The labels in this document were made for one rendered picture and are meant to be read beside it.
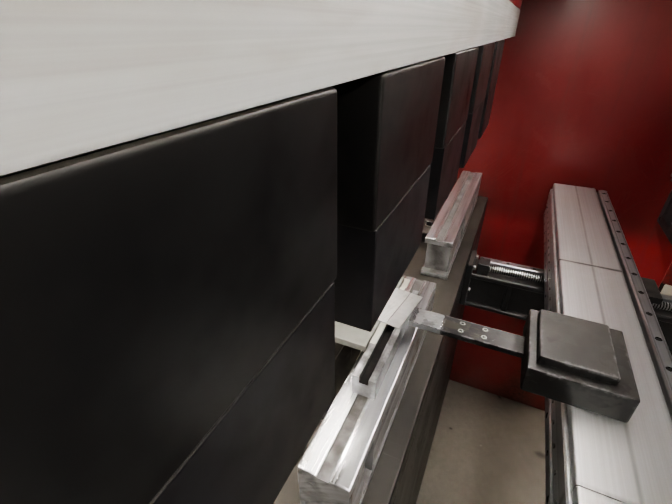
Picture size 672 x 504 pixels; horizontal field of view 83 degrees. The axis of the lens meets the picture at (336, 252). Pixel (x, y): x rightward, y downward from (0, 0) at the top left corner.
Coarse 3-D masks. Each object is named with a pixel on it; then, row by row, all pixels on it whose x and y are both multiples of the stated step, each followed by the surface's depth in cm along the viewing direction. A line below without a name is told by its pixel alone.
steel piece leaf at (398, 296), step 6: (396, 288) 61; (396, 294) 59; (402, 294) 59; (408, 294) 59; (390, 300) 58; (396, 300) 58; (402, 300) 58; (390, 306) 57; (396, 306) 57; (384, 312) 56; (390, 312) 56; (378, 318) 54; (384, 318) 54
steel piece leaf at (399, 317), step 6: (414, 294) 59; (408, 300) 58; (414, 300) 58; (420, 300) 58; (402, 306) 57; (408, 306) 57; (414, 306) 57; (396, 312) 56; (402, 312) 56; (408, 312) 56; (390, 318) 54; (396, 318) 54; (402, 318) 54; (390, 324) 53; (396, 324) 53; (402, 324) 53
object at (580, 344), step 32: (416, 320) 54; (448, 320) 54; (544, 320) 49; (576, 320) 49; (512, 352) 49; (544, 352) 44; (576, 352) 44; (608, 352) 44; (544, 384) 44; (576, 384) 42; (608, 384) 42; (608, 416) 42
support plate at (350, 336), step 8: (400, 280) 63; (336, 328) 53; (344, 328) 53; (352, 328) 53; (376, 328) 53; (336, 336) 51; (344, 336) 51; (352, 336) 51; (360, 336) 51; (368, 336) 51; (344, 344) 51; (352, 344) 51; (360, 344) 50; (368, 344) 51
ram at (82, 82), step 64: (0, 0) 5; (64, 0) 6; (128, 0) 6; (192, 0) 7; (256, 0) 9; (320, 0) 12; (384, 0) 16; (448, 0) 26; (512, 0) 73; (0, 64) 5; (64, 64) 6; (128, 64) 7; (192, 64) 8; (256, 64) 10; (320, 64) 12; (384, 64) 18; (0, 128) 5; (64, 128) 6; (128, 128) 7
